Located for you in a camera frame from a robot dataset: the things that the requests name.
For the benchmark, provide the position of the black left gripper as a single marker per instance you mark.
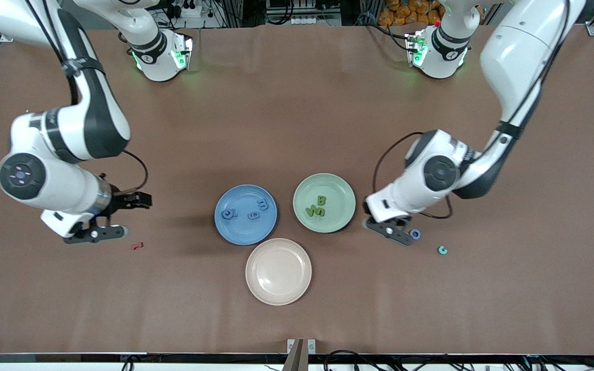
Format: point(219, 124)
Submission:
point(365, 208)

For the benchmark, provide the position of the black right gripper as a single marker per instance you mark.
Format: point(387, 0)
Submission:
point(119, 201)

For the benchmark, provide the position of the green foam letter B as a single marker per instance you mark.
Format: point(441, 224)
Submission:
point(322, 200)

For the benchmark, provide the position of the green letter M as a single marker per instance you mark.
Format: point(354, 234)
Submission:
point(310, 211)

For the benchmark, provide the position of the blue foam letter e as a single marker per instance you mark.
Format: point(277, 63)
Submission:
point(226, 213)

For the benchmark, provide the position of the blue foam letter x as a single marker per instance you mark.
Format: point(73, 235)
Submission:
point(235, 209)

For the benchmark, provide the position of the blue foam letter m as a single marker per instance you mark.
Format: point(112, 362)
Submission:
point(263, 204)

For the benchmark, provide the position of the blue foam letter g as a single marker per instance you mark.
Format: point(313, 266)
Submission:
point(254, 215)

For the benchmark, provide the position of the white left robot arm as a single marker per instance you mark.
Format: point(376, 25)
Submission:
point(524, 51)

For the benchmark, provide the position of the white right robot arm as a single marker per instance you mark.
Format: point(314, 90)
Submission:
point(60, 190)

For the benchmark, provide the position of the green round plate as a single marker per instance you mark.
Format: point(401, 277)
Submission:
point(335, 219)

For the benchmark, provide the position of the red foam letter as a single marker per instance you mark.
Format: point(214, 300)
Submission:
point(137, 246)

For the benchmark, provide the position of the blue foam letter O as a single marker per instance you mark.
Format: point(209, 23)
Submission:
point(418, 235)

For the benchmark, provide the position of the teal foam letter c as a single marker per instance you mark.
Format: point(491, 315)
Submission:
point(440, 252)

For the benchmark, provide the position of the beige round plate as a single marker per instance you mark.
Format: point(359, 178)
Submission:
point(278, 271)

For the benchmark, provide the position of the blue round plate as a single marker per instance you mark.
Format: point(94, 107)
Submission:
point(245, 234)

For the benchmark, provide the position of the white power strip with plugs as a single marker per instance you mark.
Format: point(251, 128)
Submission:
point(194, 11)

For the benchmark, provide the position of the long white power strip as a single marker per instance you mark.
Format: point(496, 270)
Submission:
point(302, 20)

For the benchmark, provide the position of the orange netted bag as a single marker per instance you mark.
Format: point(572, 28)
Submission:
point(405, 13)

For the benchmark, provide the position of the metal table edge bracket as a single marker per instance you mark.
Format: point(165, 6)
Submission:
point(311, 346)

